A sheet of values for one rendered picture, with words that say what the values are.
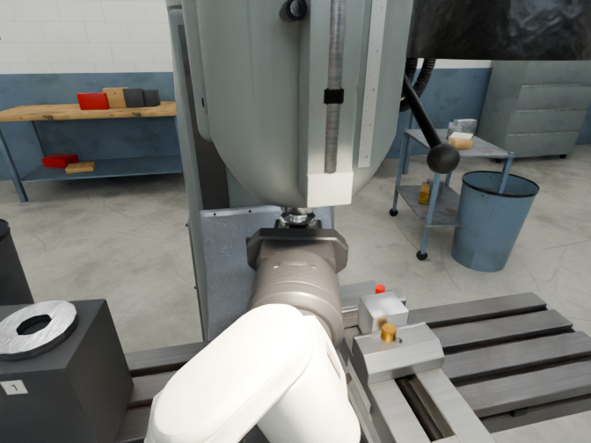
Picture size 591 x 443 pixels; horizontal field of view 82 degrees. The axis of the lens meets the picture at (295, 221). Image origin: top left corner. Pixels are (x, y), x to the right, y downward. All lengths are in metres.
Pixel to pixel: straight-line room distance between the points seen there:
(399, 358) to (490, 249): 2.24
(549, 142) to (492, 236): 3.47
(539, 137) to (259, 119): 5.63
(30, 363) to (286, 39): 0.43
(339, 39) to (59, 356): 0.44
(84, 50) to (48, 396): 4.46
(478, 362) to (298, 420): 0.53
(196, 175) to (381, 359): 0.54
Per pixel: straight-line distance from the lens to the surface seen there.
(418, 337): 0.57
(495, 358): 0.76
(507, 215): 2.63
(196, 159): 0.79
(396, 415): 0.53
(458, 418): 0.56
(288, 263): 0.31
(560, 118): 5.99
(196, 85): 0.49
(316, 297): 0.28
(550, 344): 0.84
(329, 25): 0.27
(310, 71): 0.27
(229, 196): 0.82
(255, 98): 0.30
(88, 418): 0.55
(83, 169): 4.43
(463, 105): 5.77
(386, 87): 0.33
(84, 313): 0.55
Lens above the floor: 1.46
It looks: 27 degrees down
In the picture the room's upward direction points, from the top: straight up
